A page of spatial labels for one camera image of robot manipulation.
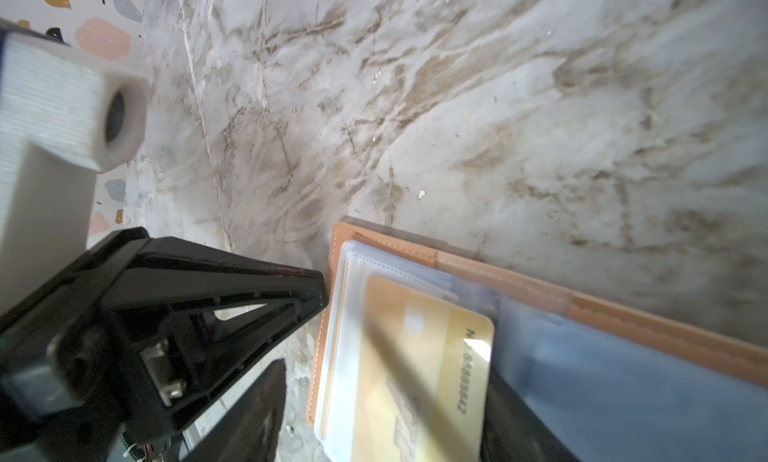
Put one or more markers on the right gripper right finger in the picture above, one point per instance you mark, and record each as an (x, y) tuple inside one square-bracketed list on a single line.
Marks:
[(512, 432)]

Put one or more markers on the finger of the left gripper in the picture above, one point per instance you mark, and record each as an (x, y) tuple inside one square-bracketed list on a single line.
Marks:
[(139, 335)]

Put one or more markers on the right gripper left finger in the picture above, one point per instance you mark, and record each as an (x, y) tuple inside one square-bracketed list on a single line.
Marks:
[(249, 431)]

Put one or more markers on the tan leather card holder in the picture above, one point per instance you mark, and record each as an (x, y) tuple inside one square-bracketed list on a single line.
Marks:
[(611, 383)]

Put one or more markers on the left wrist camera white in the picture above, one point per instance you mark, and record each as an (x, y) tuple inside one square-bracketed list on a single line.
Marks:
[(66, 116)]

